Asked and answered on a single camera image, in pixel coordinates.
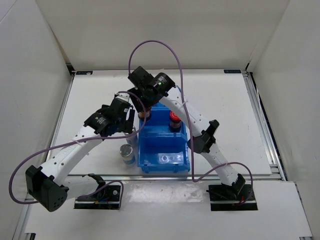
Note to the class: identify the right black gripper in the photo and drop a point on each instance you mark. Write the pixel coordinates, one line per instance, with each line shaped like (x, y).
(136, 104)

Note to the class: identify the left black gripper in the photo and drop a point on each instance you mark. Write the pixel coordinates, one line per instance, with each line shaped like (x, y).
(129, 123)

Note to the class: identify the red-lid jar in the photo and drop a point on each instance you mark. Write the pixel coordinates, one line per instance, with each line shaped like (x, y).
(145, 115)
(174, 122)

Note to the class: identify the silver-top bottle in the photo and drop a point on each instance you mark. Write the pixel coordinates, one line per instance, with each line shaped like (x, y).
(132, 140)
(127, 154)

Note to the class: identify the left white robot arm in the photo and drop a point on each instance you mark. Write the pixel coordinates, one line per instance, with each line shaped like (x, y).
(49, 183)

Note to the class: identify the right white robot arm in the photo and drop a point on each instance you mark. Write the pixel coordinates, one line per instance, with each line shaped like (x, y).
(202, 140)

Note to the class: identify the blue three-compartment plastic bin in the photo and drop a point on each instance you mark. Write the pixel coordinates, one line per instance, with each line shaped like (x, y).
(160, 149)

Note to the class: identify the small dark label left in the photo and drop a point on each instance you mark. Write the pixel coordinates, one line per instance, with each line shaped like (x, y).
(90, 72)

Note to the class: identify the small dark label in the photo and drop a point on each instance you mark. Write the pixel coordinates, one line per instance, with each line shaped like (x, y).
(90, 72)
(232, 71)

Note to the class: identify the small dark label right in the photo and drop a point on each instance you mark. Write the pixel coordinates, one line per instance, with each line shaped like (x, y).
(232, 71)

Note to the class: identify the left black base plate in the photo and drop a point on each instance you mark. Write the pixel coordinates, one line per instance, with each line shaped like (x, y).
(109, 198)

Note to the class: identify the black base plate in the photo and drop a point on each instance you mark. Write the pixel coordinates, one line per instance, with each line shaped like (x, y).
(223, 200)
(109, 198)

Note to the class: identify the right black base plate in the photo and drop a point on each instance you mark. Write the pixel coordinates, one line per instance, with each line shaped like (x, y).
(223, 200)

